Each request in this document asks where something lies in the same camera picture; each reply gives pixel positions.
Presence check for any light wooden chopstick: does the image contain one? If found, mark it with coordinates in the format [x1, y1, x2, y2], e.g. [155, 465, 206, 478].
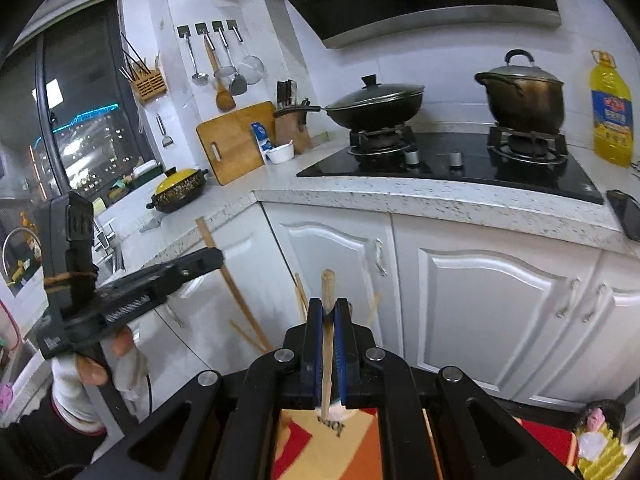
[320, 269, 335, 422]
[366, 292, 381, 328]

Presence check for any white ceramic soup spoon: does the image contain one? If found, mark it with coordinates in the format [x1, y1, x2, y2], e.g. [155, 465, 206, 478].
[314, 401, 357, 424]

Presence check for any dark kitchen window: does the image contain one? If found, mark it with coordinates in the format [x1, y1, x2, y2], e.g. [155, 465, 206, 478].
[1, 0, 153, 204]

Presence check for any gloved left hand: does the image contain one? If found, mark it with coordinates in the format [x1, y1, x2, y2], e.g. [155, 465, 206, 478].
[51, 326, 149, 434]

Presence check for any chrome sink faucet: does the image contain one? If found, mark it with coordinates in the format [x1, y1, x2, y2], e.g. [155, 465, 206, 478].
[1, 226, 42, 295]

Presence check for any red yellow orange checkered cloth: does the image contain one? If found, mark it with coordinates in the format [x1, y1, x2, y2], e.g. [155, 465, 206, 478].
[271, 406, 582, 480]

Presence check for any thin wooden chopstick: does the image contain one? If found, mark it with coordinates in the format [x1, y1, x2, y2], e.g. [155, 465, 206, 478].
[229, 320, 267, 354]

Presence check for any yellow foam egg tray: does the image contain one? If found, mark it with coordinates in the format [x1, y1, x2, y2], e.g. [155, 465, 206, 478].
[577, 422, 627, 480]

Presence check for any white cabinet door right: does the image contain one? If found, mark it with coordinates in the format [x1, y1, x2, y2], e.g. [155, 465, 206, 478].
[393, 214, 599, 400]

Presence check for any white cabinet door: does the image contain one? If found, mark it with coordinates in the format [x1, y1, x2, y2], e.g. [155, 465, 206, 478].
[393, 214, 599, 400]
[264, 203, 404, 356]

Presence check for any yellow black casserole pot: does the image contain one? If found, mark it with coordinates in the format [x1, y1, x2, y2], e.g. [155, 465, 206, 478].
[145, 167, 208, 214]

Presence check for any dark brown wooden chopstick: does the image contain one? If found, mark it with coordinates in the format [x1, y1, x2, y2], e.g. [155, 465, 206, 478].
[294, 273, 308, 321]

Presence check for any wooden cutting board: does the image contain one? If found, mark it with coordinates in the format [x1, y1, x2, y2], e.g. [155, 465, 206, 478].
[196, 101, 274, 185]

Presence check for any white cabinet door middle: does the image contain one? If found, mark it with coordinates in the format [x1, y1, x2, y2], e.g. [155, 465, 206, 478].
[264, 203, 404, 356]

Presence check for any blue white carton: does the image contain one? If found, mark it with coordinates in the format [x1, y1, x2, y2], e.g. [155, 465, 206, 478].
[250, 122, 273, 162]

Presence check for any white small bowl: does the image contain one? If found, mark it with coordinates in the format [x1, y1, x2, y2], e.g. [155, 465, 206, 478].
[266, 141, 295, 165]

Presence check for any metal hanging ladle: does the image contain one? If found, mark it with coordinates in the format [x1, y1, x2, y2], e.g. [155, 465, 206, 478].
[177, 25, 208, 87]

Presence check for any wooden knife block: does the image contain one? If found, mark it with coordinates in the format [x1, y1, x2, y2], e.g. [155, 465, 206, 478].
[273, 79, 311, 155]

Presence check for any black gas stove top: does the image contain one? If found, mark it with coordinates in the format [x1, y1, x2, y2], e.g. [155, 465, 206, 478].
[297, 126, 604, 205]

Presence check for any metal hanging strainer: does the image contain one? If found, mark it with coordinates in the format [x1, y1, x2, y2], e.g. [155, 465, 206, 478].
[227, 20, 266, 86]

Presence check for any dark stock pot with lid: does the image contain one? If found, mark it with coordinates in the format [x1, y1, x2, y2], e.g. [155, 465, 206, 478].
[474, 49, 565, 136]

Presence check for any black wok with lid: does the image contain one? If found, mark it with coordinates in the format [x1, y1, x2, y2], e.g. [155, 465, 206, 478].
[273, 74, 426, 131]

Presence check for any yellow cooking oil bottle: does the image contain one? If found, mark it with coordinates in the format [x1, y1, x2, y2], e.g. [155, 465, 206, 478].
[589, 50, 634, 168]

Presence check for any silver cabinet handle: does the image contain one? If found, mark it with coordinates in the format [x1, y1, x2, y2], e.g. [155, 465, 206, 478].
[555, 278, 580, 318]
[374, 238, 388, 276]

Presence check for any wooden wall chopstick holder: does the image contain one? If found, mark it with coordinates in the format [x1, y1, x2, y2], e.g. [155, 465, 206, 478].
[120, 34, 167, 104]

